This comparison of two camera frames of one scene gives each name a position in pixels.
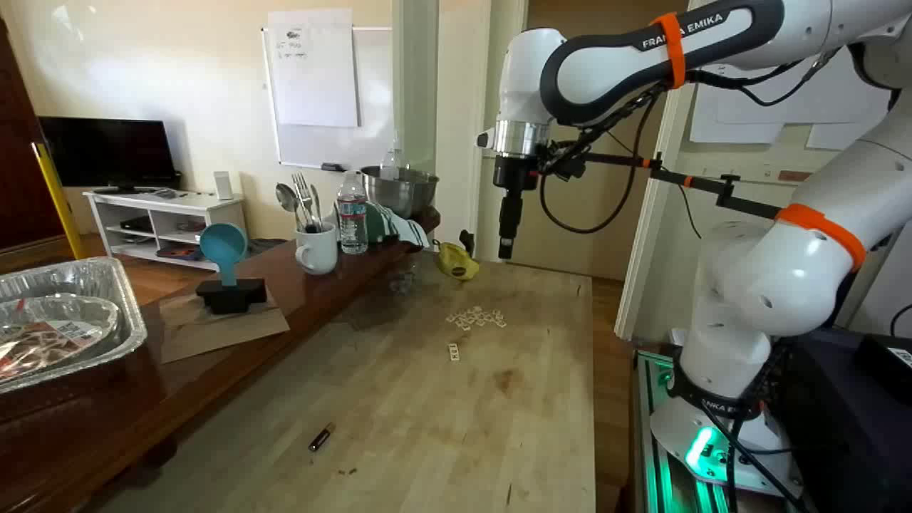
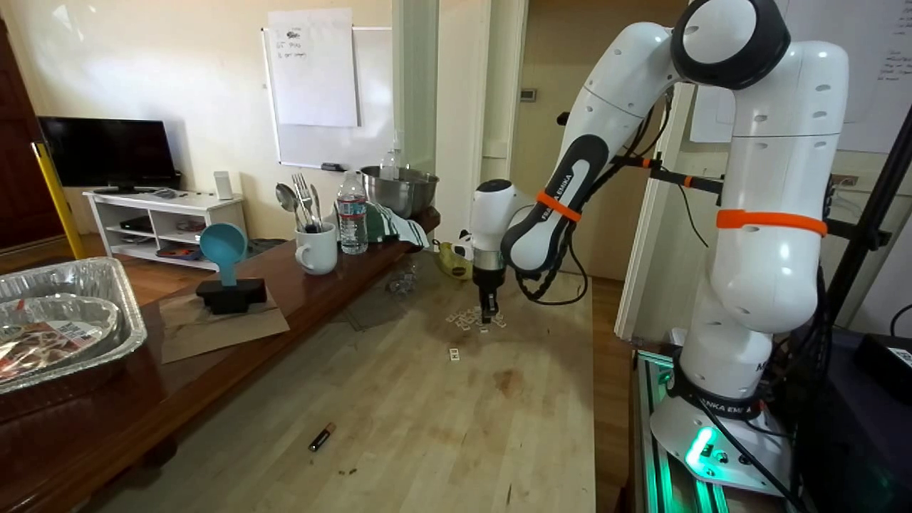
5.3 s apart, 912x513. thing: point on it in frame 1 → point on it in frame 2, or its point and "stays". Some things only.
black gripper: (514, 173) → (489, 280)
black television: (125, 153) stays
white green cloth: (384, 225) stays
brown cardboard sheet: (190, 333) stays
